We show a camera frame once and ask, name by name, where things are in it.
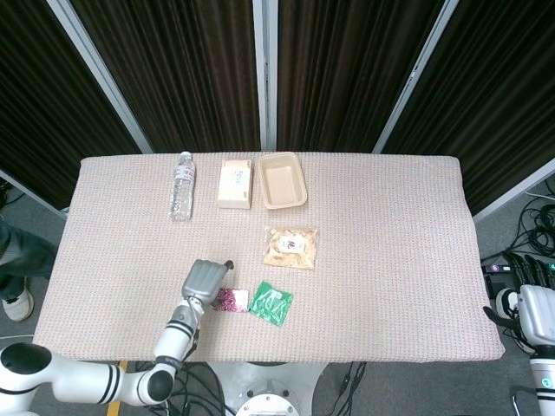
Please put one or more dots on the beige food container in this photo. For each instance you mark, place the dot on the beige food container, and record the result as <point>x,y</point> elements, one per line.
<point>282,184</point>

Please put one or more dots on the magenta white patterned packet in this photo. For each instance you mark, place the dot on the magenta white patterned packet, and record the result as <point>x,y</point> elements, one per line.
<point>238,305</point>

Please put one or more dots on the green foil sachet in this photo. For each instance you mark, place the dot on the green foil sachet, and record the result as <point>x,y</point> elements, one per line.
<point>271,303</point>

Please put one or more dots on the grey aluminium partition post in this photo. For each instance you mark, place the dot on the grey aluminium partition post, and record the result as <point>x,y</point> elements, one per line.
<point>265,65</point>
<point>412,76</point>
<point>102,76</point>

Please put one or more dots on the yellow floor tape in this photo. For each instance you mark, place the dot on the yellow floor tape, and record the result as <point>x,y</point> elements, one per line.
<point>113,409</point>

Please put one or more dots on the clear snack bag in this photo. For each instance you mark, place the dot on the clear snack bag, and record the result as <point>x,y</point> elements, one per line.
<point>289,249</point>

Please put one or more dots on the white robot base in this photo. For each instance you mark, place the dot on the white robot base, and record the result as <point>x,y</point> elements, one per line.
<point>266,390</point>

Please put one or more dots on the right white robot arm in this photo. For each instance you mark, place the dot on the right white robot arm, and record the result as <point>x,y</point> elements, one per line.
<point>544,381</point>

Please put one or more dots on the dark trouser leg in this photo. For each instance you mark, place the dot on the dark trouser leg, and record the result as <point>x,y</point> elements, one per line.
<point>21,255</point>

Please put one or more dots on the grey aluminium partition rail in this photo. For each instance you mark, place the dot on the grey aluminium partition rail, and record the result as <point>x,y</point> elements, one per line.
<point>511,194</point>
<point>32,195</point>

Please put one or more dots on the clear plastic water bottle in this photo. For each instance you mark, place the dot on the clear plastic water bottle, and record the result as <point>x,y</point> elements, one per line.
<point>182,190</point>

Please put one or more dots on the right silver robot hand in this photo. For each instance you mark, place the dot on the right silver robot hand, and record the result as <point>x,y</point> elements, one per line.
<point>537,314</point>

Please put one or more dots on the pink waffle tablecloth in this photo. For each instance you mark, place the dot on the pink waffle tablecloth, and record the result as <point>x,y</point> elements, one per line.
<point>381,268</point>

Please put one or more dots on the dark pleated partition panel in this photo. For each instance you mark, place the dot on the dark pleated partition panel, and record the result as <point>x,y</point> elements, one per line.
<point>347,65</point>
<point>34,108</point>
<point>182,65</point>
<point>498,108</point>

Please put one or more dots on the peach tissue pack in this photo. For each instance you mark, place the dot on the peach tissue pack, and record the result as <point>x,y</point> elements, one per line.
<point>235,186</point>

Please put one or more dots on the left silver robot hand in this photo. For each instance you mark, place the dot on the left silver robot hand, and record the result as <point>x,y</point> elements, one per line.
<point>204,279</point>

